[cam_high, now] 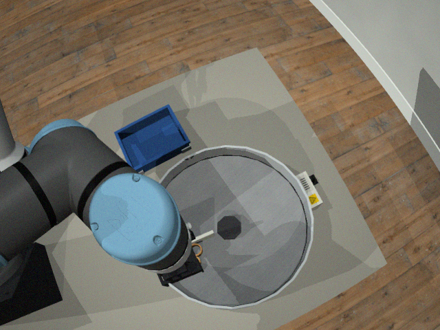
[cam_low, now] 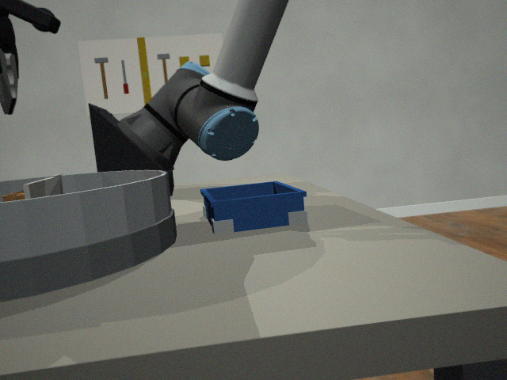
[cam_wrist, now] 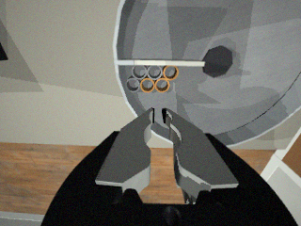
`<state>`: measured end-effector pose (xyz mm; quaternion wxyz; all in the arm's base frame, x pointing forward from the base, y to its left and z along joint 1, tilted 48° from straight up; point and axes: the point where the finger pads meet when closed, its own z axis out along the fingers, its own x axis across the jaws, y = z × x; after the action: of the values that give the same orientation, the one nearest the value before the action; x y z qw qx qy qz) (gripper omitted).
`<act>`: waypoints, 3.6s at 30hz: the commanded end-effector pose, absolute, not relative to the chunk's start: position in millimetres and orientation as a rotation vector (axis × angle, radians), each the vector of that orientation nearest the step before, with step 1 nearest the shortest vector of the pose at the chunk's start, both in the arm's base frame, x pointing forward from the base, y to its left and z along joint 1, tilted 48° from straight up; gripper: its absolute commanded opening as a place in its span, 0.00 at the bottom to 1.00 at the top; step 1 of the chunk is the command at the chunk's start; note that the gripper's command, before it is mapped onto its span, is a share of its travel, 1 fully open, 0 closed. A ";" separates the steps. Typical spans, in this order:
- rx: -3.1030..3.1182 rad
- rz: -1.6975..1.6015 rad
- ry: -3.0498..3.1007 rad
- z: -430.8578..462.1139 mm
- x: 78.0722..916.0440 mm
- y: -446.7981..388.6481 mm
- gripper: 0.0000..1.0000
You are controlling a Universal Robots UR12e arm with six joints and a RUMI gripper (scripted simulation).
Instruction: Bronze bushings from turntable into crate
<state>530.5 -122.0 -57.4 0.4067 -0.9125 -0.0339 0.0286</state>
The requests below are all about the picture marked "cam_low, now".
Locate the blue crate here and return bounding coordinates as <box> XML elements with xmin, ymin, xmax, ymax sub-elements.
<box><xmin>200</xmin><ymin>181</ymin><xmax>307</xmax><ymax>235</ymax></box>

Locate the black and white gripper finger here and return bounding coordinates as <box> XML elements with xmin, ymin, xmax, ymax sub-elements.
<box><xmin>3</xmin><ymin>44</ymin><xmax>19</xmax><ymax>115</ymax></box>
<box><xmin>0</xmin><ymin>48</ymin><xmax>13</xmax><ymax>114</ymax></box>

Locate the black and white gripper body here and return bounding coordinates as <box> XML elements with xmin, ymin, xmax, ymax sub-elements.
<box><xmin>0</xmin><ymin>7</ymin><xmax>15</xmax><ymax>51</ymax></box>

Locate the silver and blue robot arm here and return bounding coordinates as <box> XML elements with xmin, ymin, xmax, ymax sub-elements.
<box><xmin>0</xmin><ymin>0</ymin><xmax>288</xmax><ymax>170</ymax></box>

